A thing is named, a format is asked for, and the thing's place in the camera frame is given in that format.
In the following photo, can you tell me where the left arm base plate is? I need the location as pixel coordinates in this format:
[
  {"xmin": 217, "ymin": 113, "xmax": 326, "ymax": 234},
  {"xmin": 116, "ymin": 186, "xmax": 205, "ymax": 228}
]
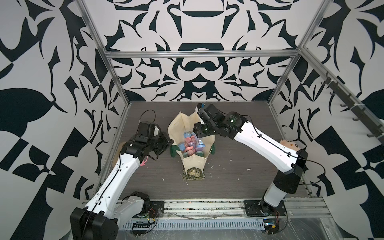
[{"xmin": 144, "ymin": 201, "xmax": 165, "ymax": 218}]

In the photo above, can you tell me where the light blue hourglass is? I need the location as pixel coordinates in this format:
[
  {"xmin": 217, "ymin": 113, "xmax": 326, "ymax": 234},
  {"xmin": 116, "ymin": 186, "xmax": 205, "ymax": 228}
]
[{"xmin": 178, "ymin": 143, "xmax": 186, "ymax": 152}]

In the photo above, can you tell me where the pink-faced plush doll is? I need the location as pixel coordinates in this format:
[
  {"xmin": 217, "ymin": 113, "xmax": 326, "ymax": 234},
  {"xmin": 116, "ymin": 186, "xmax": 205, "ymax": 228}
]
[{"xmin": 280, "ymin": 140, "xmax": 301, "ymax": 152}]

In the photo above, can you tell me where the blue hourglass back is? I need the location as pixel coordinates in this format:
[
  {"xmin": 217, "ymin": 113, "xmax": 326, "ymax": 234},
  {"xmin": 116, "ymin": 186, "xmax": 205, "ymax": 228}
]
[{"xmin": 184, "ymin": 132, "xmax": 193, "ymax": 138}]

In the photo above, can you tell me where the cream canvas tote bag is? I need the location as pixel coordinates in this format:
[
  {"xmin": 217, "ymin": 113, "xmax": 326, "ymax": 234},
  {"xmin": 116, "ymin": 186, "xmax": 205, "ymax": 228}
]
[{"xmin": 168, "ymin": 112, "xmax": 215, "ymax": 181}]

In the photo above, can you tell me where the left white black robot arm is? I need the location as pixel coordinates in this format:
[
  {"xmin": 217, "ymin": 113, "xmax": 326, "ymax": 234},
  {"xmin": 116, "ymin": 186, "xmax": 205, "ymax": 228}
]
[{"xmin": 70, "ymin": 122, "xmax": 173, "ymax": 240}]

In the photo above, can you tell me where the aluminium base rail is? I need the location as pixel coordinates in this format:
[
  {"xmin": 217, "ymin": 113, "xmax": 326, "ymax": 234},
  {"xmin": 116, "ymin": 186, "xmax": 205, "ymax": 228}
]
[{"xmin": 151, "ymin": 198, "xmax": 332, "ymax": 220}]

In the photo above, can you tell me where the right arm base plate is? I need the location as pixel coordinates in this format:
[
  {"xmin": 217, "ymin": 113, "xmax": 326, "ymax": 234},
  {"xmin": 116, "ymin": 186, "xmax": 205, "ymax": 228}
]
[{"xmin": 243, "ymin": 200, "xmax": 287, "ymax": 217}]

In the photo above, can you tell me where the wooden round brush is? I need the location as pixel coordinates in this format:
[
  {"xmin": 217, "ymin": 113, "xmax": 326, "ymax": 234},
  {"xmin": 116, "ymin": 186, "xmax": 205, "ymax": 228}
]
[{"xmin": 112, "ymin": 143, "xmax": 125, "ymax": 168}]

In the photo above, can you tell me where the black wall hook rack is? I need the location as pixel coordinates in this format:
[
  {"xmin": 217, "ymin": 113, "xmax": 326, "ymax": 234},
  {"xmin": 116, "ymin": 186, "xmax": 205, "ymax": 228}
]
[{"xmin": 322, "ymin": 71, "xmax": 384, "ymax": 145}]

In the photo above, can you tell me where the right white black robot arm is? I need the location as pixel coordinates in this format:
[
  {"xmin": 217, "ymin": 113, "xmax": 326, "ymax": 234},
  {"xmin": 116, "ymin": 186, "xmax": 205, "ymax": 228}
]
[{"xmin": 193, "ymin": 103, "xmax": 308, "ymax": 209}]

